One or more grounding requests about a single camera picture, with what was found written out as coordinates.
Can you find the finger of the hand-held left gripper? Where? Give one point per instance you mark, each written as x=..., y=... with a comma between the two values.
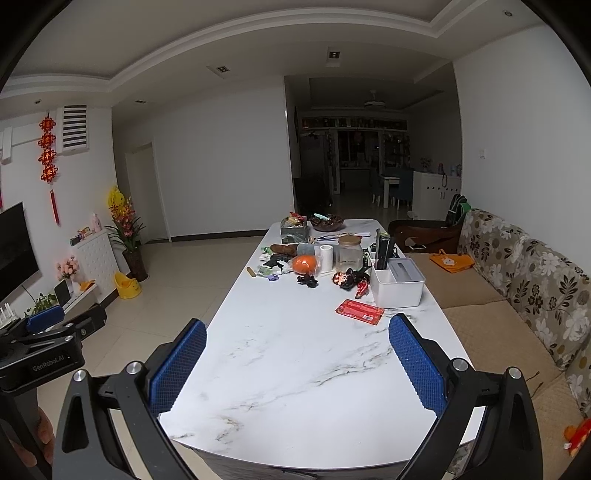
x=78, y=325
x=44, y=318

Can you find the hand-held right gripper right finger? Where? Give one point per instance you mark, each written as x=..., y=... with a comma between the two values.
x=415, y=364

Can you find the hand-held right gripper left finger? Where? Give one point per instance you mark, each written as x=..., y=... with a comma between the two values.
x=178, y=364

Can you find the person's left hand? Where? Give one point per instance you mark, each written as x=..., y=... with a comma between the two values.
x=44, y=431

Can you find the green trailing plant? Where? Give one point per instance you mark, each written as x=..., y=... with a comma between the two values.
x=44, y=302

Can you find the white television console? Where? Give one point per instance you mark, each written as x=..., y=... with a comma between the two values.
x=83, y=297

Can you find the dark screen tablet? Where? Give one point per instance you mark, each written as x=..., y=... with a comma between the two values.
x=62, y=290

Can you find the pink flower bouquet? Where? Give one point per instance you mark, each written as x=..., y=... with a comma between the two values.
x=68, y=267

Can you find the yellow potty chair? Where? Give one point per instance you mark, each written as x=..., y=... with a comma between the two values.
x=127, y=286

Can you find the white radiator cover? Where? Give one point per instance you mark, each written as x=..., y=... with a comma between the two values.
x=99, y=258

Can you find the black television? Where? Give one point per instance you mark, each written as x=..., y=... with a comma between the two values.
x=14, y=249

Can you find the red flat packet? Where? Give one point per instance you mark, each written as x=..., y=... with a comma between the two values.
x=359, y=310

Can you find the white tissue box organizer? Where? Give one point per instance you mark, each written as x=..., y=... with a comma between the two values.
x=397, y=284

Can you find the small red wrapped candy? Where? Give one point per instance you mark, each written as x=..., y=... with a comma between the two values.
x=361, y=288

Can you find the pink bottle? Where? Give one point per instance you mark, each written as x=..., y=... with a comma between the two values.
x=96, y=223

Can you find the orange cloth bag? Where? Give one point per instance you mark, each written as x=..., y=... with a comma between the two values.
x=451, y=261

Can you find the red faced doll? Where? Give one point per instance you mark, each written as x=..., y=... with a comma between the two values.
x=344, y=278

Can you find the potted yellow orchid plant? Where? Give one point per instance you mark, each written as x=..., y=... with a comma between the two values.
x=124, y=221

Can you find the dark upright utensils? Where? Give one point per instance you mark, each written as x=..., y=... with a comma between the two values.
x=383, y=251

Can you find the small wooden stick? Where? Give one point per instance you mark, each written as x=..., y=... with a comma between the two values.
x=251, y=272

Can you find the green paper bundle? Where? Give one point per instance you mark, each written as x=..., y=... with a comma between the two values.
x=268, y=275

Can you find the glass jar with wooden lid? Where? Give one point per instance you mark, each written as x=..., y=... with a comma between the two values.
x=349, y=254

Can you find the black doll figure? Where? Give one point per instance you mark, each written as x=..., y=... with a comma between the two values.
x=307, y=279

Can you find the black toy parts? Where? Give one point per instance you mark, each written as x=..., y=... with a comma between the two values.
x=272, y=264

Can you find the floral sofa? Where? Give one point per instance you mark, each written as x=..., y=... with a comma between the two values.
x=531, y=286

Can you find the white door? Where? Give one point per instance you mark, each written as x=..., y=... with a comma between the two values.
x=143, y=194

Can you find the orange pumpkin ball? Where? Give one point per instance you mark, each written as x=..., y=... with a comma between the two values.
x=305, y=264

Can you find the brown wooden roller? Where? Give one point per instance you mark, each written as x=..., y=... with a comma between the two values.
x=286, y=249

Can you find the green backpack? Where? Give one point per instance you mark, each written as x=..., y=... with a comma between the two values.
x=457, y=207

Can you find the dark snack bowl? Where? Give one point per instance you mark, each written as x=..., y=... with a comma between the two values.
x=328, y=224

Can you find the red orange plush toy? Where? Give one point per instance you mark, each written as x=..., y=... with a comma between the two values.
x=577, y=436

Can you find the grey tin box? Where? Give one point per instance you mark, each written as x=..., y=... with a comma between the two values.
x=294, y=230

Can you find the white sideboard cabinet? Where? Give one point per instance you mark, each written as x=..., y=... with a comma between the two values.
x=436, y=187

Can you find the dining table with blue chairs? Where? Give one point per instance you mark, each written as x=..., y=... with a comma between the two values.
x=392, y=187

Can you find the dark display shelf cabinet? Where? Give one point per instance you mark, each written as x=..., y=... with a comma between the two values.
x=355, y=147

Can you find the ceiling fan lamp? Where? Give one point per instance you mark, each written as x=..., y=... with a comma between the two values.
x=374, y=102

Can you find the red knot wall decoration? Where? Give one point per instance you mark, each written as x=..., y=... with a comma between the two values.
x=48, y=157

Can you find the white louvered wall vent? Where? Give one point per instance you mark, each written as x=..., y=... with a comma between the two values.
x=74, y=127

